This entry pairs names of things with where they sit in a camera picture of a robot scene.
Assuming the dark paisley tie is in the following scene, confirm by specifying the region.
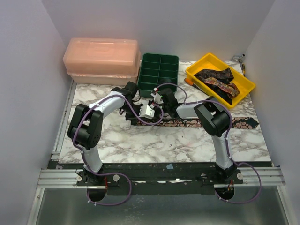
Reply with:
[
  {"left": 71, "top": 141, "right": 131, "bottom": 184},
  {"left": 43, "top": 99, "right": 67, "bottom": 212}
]
[{"left": 195, "top": 68, "right": 234, "bottom": 105}]

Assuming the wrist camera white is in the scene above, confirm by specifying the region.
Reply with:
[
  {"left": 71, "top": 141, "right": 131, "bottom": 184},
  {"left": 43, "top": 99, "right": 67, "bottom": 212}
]
[
  {"left": 139, "top": 105, "right": 155, "bottom": 119},
  {"left": 150, "top": 88, "right": 163, "bottom": 104}
]

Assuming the green divided organizer tray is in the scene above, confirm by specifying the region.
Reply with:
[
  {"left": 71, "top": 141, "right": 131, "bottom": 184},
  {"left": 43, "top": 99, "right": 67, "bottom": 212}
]
[{"left": 137, "top": 53, "right": 179, "bottom": 98}]

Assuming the aluminium rail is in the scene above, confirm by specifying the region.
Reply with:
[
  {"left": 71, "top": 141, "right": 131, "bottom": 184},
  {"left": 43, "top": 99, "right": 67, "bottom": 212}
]
[{"left": 37, "top": 167, "right": 285, "bottom": 188}]

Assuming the white ribbed handheld device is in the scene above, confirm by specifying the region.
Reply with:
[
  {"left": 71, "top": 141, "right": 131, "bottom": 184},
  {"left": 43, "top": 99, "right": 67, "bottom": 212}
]
[{"left": 111, "top": 87, "right": 122, "bottom": 92}]

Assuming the colourful patterned tie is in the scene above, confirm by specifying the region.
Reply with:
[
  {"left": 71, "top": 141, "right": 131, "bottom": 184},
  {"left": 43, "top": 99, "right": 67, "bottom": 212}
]
[{"left": 204, "top": 77, "right": 240, "bottom": 99}]

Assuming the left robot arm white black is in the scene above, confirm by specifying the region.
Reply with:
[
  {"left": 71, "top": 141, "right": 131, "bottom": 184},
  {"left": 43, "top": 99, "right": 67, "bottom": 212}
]
[{"left": 67, "top": 82, "right": 142, "bottom": 185}]

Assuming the yellow plastic tray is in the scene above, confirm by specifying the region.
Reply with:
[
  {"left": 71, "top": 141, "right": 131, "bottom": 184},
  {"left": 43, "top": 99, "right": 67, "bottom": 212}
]
[{"left": 186, "top": 53, "right": 255, "bottom": 109}]

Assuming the black mounting base plate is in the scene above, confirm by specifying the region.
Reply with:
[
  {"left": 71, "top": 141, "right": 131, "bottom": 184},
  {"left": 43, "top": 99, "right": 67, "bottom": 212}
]
[{"left": 77, "top": 162, "right": 243, "bottom": 195}]

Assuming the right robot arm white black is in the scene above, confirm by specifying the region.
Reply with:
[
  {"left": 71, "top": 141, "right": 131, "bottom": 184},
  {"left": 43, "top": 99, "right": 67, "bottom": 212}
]
[{"left": 151, "top": 88, "right": 236, "bottom": 184}]

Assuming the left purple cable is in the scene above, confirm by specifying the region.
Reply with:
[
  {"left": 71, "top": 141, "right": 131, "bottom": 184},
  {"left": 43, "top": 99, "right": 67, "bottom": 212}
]
[{"left": 72, "top": 95, "right": 165, "bottom": 207}]

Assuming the dark floral rose tie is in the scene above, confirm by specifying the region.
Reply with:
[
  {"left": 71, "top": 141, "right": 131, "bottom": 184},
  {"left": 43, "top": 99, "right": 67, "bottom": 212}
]
[{"left": 135, "top": 116, "right": 260, "bottom": 130}]

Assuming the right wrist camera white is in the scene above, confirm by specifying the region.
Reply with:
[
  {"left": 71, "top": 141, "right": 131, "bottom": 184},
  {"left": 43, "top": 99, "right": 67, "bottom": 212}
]
[{"left": 150, "top": 88, "right": 163, "bottom": 104}]

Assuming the metal clamp in corner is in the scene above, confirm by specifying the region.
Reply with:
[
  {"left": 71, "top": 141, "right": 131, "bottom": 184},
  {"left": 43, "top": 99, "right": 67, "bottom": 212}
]
[{"left": 232, "top": 54, "right": 245, "bottom": 63}]

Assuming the pink translucent storage box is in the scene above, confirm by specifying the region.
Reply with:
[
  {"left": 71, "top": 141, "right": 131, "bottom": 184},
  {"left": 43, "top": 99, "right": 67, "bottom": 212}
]
[{"left": 63, "top": 38, "right": 141, "bottom": 85}]

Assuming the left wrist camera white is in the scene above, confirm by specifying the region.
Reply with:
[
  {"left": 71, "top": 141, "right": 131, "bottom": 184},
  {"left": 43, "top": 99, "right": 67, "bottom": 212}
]
[{"left": 139, "top": 105, "right": 155, "bottom": 119}]

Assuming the orange handled tool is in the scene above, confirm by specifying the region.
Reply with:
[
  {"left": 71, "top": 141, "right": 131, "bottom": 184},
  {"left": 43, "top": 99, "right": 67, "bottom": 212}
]
[{"left": 184, "top": 77, "right": 209, "bottom": 96}]

